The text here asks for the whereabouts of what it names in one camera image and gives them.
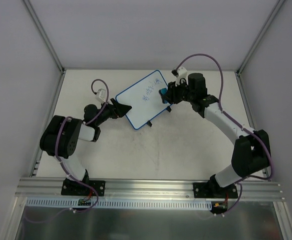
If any blue bone-shaped eraser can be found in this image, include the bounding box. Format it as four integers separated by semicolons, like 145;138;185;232
159;88;167;100

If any blue-framed whiteboard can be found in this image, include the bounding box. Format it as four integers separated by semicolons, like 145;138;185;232
115;70;171;130

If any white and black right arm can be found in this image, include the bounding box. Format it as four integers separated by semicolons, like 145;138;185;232
159;73;271;198

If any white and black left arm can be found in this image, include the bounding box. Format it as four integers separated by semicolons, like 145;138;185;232
40;98;132;195

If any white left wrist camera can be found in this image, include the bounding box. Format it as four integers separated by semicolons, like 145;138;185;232
95;88;108;104

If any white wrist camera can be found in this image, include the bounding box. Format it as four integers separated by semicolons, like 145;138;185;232
95;88;108;104
171;66;187;87

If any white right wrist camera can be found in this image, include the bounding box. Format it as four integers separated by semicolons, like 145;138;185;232
171;66;187;87

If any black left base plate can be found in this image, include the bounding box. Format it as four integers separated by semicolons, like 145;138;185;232
61;178;106;197

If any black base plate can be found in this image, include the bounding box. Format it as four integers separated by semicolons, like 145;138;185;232
61;178;106;197
192;182;238;199

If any aluminium mounting rail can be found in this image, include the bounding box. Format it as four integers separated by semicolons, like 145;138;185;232
15;177;286;202

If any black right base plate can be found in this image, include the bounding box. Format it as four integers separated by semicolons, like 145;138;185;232
192;182;238;199

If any aluminium frame post left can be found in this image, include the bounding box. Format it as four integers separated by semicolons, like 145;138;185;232
21;0;66;75

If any aluminium frame post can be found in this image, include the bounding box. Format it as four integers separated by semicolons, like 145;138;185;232
236;0;286;76
21;0;66;75

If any white slotted cable duct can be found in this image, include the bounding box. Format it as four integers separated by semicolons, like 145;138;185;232
26;197;212;211

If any aluminium frame post right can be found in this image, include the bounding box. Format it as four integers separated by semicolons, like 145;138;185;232
236;0;286;76

